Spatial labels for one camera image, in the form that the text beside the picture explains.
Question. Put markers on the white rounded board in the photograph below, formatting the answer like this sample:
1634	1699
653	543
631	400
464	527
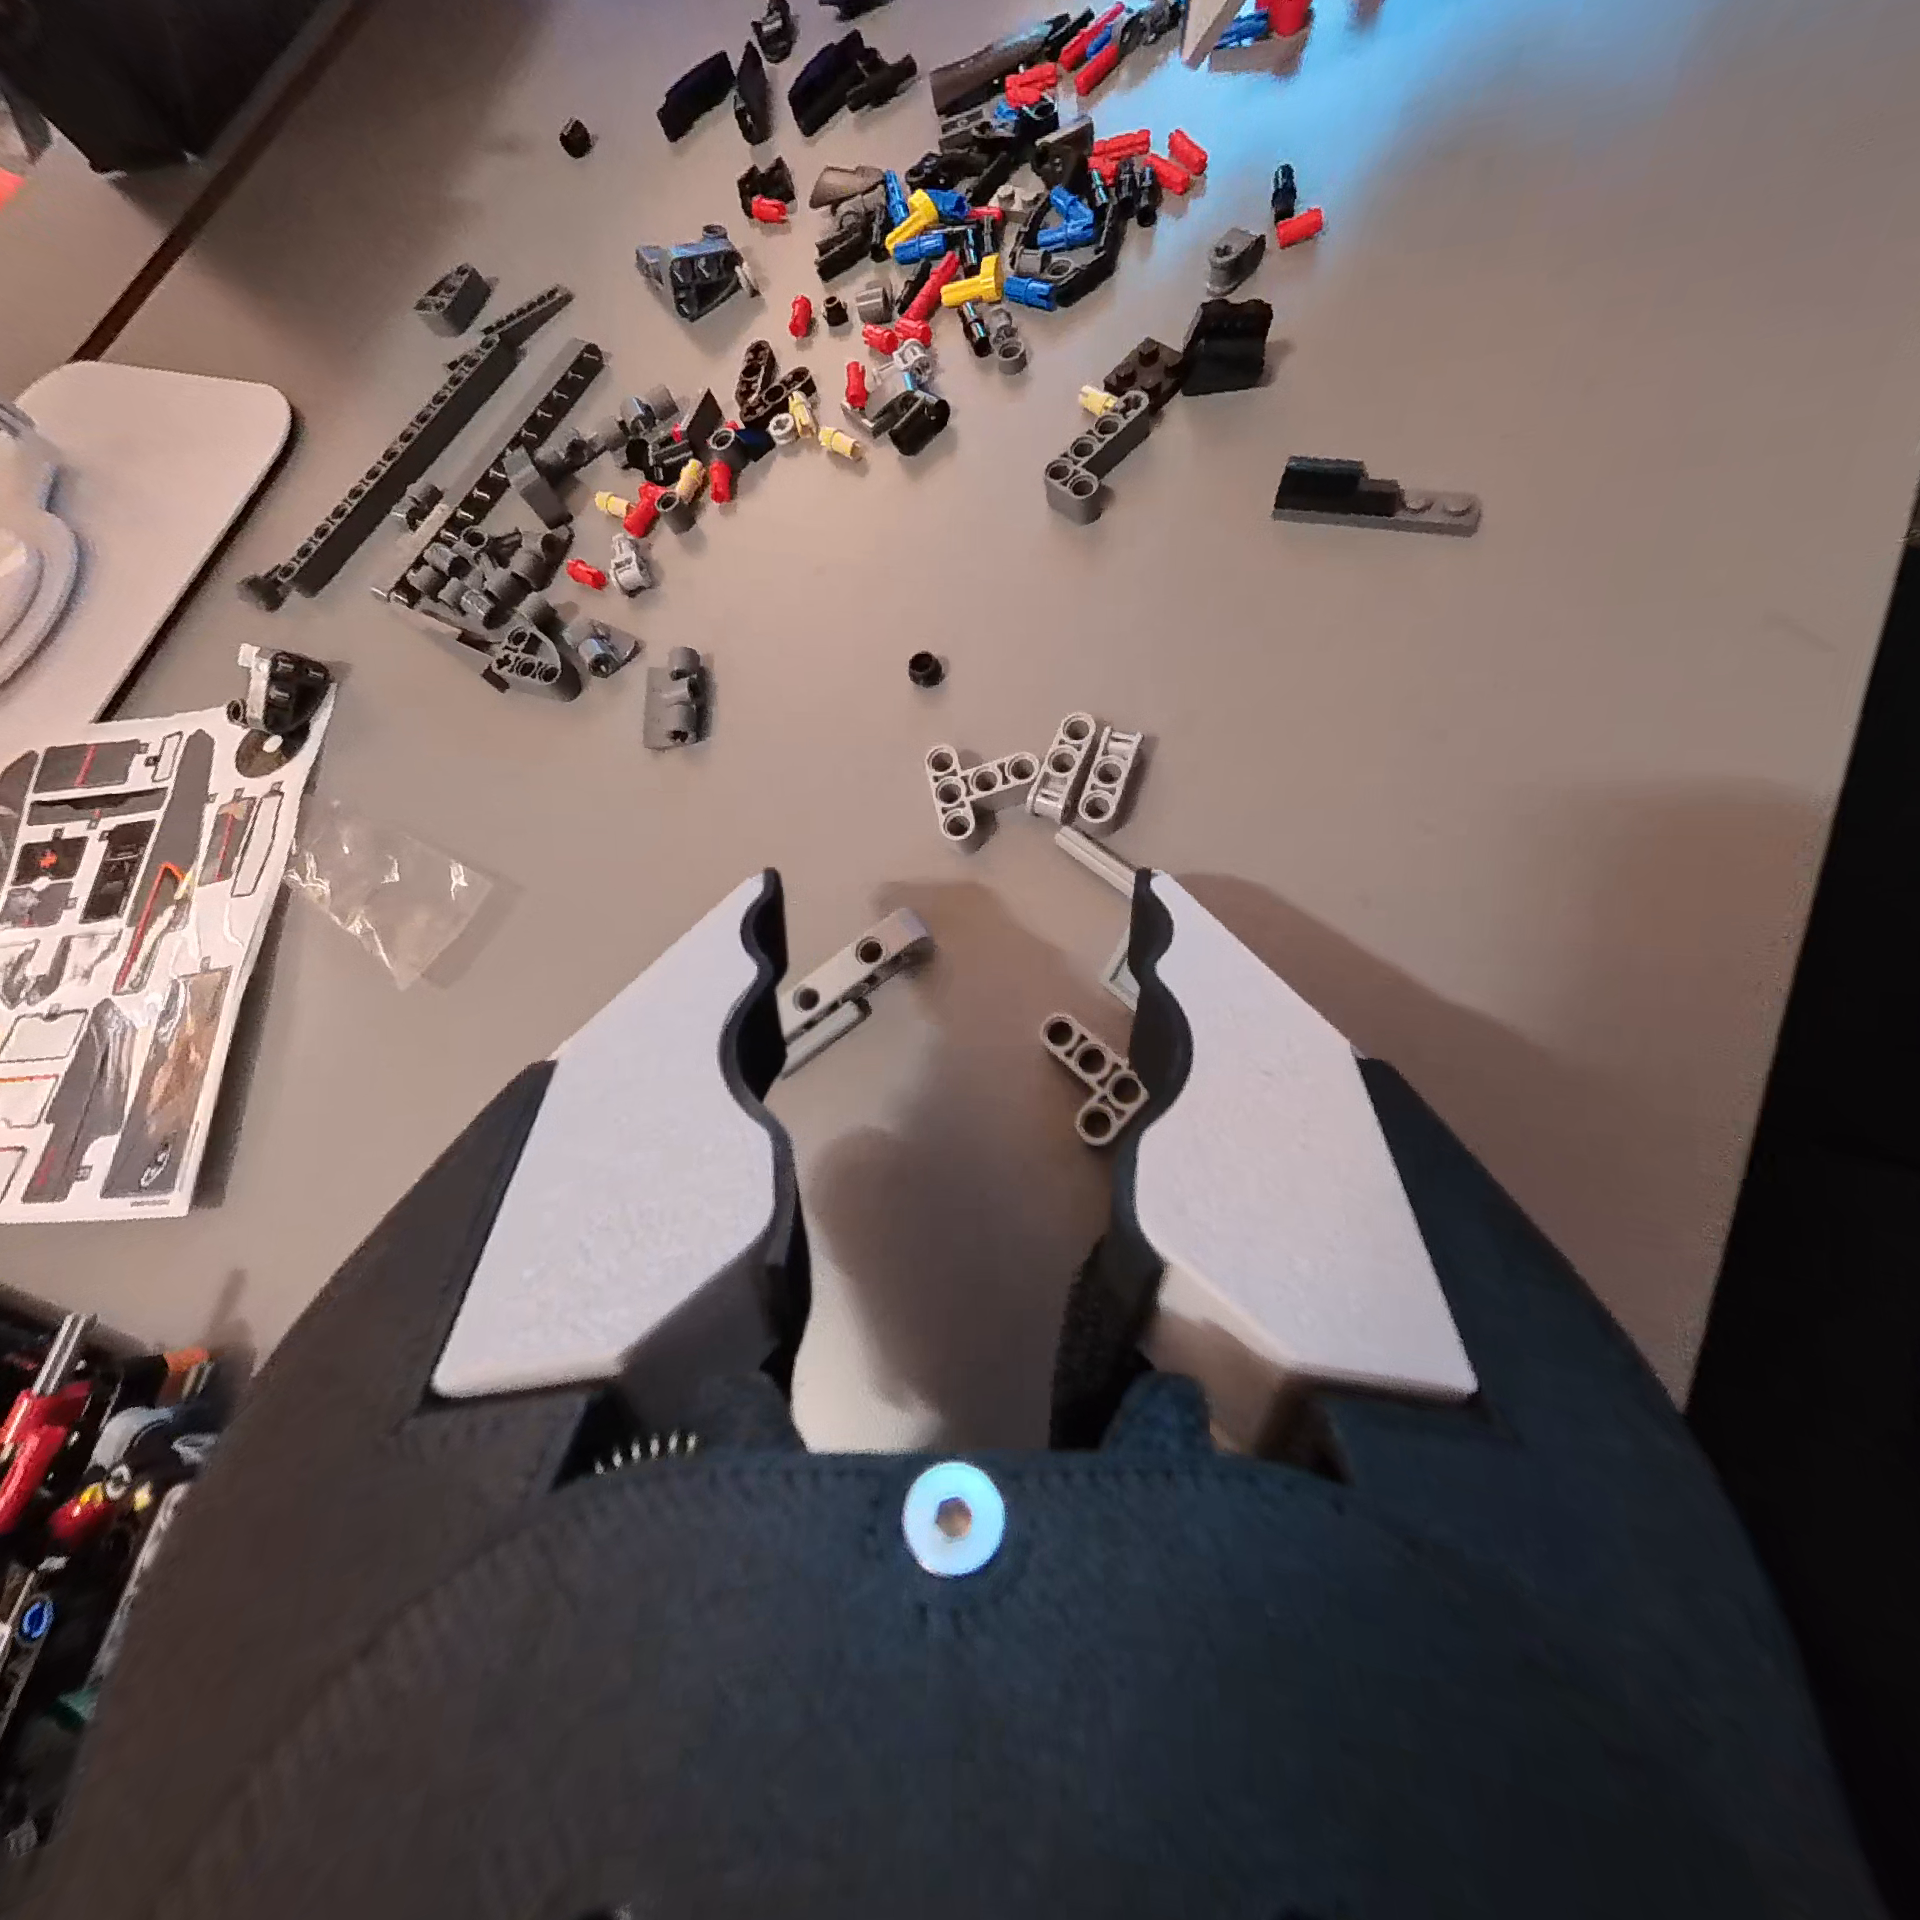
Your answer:
166	511

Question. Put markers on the light grey two-hole lego beam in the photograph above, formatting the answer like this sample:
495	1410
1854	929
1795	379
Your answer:
856	967

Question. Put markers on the red lego pin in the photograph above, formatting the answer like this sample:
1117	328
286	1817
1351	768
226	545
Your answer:
1299	226

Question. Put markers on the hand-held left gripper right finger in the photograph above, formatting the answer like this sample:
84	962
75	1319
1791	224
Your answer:
1290	1201

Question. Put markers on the clear plastic bag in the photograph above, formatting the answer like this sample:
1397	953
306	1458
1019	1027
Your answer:
394	901

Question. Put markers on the heap of mixed colourful parts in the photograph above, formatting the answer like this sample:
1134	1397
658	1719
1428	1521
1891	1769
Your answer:
77	1499

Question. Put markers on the black angled lego connector block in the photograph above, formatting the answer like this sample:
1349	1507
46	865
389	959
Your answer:
845	82

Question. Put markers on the light grey lego frame piece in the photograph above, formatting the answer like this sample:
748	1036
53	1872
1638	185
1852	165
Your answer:
1122	961

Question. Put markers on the black square lego plate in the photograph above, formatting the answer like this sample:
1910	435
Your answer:
1143	368

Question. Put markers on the black and white lego piece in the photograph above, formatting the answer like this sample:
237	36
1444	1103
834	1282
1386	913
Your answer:
282	685

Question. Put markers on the pile of small lego pieces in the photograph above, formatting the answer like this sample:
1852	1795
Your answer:
1119	148

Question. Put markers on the dark grey barrel lego connector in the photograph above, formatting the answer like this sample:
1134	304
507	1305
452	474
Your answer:
676	698

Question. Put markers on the long dark grey lego plate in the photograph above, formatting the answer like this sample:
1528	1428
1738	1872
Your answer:
563	387

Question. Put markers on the grey angled lego beam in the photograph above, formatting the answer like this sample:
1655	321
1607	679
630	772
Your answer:
1095	1076

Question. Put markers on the dark grey L-shaped lego beam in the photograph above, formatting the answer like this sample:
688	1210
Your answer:
1095	457

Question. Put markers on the black curved lego panel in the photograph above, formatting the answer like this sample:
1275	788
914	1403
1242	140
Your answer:
755	91
698	93

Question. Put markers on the long black lego beam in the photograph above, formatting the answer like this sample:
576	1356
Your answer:
382	474

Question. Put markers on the sticker sheet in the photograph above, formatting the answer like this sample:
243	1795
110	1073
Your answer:
136	973

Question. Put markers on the light grey L-shaped lego beam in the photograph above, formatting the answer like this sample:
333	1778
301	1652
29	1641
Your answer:
972	781

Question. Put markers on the light grey short lego beam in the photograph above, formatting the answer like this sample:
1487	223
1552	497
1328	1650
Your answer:
1109	778
1068	763

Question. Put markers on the light grey thin lego piece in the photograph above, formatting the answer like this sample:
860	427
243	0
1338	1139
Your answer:
1095	859

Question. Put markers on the yellow T-shaped lego connector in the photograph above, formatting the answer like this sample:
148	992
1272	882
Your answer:
980	282
917	223

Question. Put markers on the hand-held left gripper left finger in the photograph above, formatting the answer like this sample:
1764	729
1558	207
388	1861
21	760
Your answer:
600	1201

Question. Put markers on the grey triangular lego panel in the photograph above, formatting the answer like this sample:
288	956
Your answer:
694	269

